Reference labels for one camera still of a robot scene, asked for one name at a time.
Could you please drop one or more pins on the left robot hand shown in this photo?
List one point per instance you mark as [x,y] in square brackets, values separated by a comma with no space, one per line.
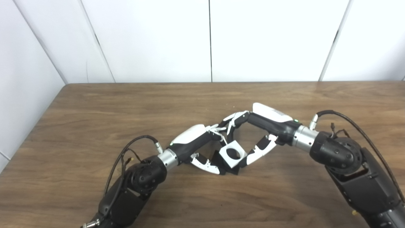
[191,139]

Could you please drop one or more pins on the white square piece with hole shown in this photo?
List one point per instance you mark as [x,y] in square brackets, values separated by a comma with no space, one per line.
[231,161]

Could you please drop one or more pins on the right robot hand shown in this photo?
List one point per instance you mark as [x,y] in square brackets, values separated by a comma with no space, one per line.
[273,123]

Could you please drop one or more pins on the black peg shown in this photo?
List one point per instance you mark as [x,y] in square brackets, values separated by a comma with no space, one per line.
[232,171]

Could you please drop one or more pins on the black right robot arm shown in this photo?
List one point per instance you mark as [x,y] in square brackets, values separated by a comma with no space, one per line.
[357,174]

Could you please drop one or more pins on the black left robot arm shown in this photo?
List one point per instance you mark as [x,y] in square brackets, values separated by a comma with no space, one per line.
[136,183]

